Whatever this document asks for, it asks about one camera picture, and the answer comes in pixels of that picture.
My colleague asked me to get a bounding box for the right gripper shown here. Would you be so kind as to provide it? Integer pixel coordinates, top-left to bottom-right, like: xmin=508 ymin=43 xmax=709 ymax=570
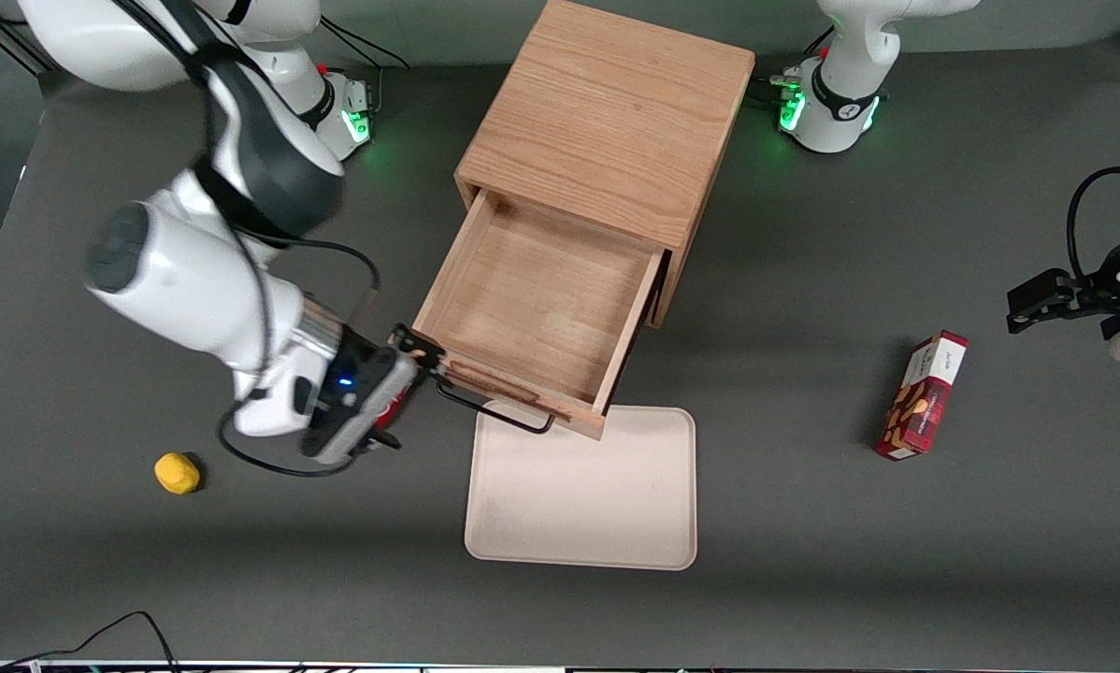
xmin=300 ymin=324 xmax=447 ymax=465

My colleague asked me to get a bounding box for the black cable at table edge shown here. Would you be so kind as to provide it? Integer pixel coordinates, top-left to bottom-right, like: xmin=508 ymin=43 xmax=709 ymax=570
xmin=0 ymin=611 xmax=182 ymax=673

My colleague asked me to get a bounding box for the wooden drawer with wire handle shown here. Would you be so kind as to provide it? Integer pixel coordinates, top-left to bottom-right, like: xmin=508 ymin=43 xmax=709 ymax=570
xmin=412 ymin=187 xmax=667 ymax=441

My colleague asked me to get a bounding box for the black cable at arm base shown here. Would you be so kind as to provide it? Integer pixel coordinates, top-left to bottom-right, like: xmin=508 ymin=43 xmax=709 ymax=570
xmin=322 ymin=17 xmax=411 ymax=70

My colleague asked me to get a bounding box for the red tartan cookie box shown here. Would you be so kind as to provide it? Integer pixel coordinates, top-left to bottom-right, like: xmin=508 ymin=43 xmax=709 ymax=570
xmin=874 ymin=330 xmax=970 ymax=461

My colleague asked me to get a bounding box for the oak wooden drawer cabinet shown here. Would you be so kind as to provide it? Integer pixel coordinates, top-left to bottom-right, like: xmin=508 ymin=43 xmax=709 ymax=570
xmin=454 ymin=0 xmax=755 ymax=328

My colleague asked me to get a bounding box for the small yellow block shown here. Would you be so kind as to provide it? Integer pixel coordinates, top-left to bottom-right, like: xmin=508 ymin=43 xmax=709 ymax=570
xmin=154 ymin=452 xmax=202 ymax=494

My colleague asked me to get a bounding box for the cream plastic tray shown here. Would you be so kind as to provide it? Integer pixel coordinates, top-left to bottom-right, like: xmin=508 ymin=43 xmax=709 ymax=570
xmin=465 ymin=400 xmax=698 ymax=571

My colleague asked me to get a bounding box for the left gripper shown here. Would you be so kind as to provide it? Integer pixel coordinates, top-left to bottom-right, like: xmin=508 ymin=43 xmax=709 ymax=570
xmin=1007 ymin=229 xmax=1120 ymax=341

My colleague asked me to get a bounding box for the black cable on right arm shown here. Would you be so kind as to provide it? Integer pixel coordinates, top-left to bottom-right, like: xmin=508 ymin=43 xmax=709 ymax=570
xmin=116 ymin=0 xmax=383 ymax=478

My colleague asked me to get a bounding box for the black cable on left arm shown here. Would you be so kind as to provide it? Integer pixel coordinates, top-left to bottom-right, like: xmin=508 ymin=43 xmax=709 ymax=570
xmin=1067 ymin=166 xmax=1120 ymax=281

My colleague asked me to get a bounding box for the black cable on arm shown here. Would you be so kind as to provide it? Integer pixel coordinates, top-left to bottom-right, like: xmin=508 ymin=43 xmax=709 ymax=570
xmin=116 ymin=0 xmax=383 ymax=478
xmin=1067 ymin=166 xmax=1120 ymax=281

